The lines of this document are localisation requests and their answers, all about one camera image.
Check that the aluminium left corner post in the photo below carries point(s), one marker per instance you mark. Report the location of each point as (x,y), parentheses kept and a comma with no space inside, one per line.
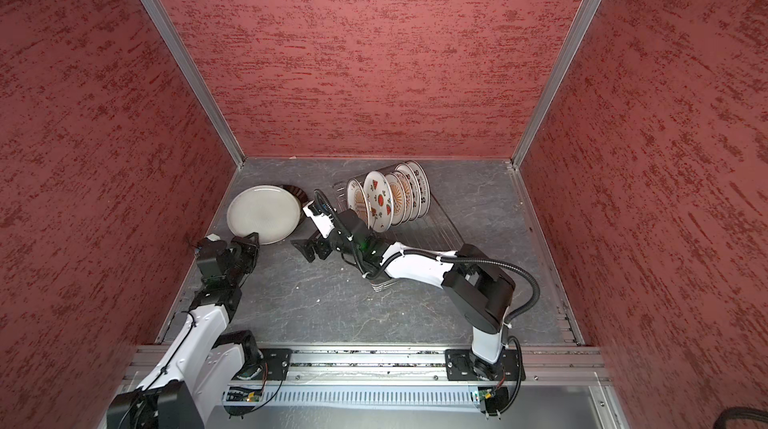
(173,41)

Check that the brown striped rim plate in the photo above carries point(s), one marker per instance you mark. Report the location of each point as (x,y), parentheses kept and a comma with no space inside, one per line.
(299,195)

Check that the plain white large plate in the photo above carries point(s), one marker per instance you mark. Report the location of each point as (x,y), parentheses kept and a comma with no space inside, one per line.
(270,211)

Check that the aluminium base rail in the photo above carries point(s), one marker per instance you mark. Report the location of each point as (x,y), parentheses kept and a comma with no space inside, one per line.
(432,378)

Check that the right circuit board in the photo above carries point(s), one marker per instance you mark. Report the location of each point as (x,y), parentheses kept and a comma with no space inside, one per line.
(492,402)

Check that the brown lettered rim plate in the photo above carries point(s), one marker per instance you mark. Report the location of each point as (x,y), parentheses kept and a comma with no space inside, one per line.
(357,201)

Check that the watermelon pattern white plate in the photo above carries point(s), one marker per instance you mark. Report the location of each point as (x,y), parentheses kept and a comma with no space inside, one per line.
(378,194)

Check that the circuit board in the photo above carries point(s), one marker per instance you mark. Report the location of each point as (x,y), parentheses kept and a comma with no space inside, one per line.
(240,394)
(492,402)

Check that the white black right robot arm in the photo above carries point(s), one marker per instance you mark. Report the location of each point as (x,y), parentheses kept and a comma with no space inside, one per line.
(479,289)

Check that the aluminium right corner post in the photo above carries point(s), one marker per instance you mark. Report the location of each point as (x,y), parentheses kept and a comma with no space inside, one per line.
(578,29)

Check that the aluminium corner post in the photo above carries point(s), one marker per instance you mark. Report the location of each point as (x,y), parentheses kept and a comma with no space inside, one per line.
(578,29)
(173,41)

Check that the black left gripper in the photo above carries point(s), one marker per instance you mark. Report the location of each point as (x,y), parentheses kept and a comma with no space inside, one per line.
(244,242)

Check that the left circuit board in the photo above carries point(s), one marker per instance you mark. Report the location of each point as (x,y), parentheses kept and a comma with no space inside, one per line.
(240,394)

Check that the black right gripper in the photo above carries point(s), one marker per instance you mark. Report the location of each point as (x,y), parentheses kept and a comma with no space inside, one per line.
(306,247)

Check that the orange sunburst plate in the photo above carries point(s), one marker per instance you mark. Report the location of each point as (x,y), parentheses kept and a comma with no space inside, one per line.
(408,200)
(398,197)

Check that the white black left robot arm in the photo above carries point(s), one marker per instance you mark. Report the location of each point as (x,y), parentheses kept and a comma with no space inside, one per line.
(194,374)

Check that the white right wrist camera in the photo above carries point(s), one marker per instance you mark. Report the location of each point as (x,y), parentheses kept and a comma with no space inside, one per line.
(320,215)

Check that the green rim fruit plate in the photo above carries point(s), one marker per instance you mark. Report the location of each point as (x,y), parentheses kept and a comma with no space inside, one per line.
(423,184)
(409,174)

